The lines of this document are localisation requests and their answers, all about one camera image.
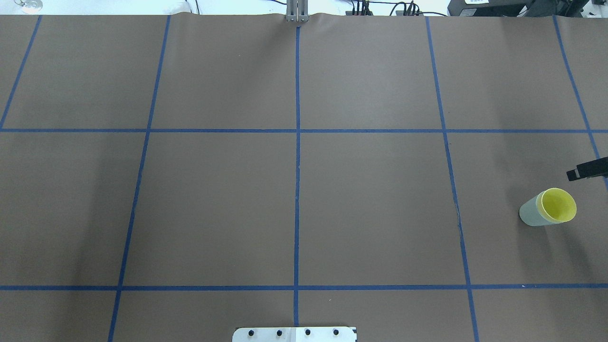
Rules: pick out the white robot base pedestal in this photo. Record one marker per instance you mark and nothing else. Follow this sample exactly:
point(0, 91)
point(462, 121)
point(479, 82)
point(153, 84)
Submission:
point(296, 334)

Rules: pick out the aluminium frame post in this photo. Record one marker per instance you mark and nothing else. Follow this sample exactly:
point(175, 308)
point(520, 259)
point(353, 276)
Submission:
point(297, 10)

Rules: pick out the yellow plastic cup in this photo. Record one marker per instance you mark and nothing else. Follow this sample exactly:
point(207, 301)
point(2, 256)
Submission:
point(556, 205)

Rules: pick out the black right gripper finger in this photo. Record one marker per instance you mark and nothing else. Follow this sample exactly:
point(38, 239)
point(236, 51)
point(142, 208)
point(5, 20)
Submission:
point(591, 169)

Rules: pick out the green plastic cup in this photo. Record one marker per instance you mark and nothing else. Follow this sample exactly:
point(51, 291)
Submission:
point(532, 212)

